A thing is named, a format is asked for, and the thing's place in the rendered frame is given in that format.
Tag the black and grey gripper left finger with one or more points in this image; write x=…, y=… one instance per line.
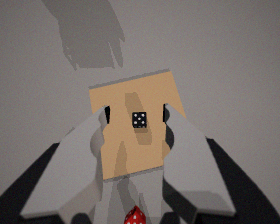
x=63, y=181

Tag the tan flat mat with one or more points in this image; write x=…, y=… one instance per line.
x=127, y=149

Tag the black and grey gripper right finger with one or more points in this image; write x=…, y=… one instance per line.
x=203, y=184

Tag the red die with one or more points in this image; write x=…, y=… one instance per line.
x=135, y=216

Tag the black die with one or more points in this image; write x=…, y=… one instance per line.
x=139, y=119

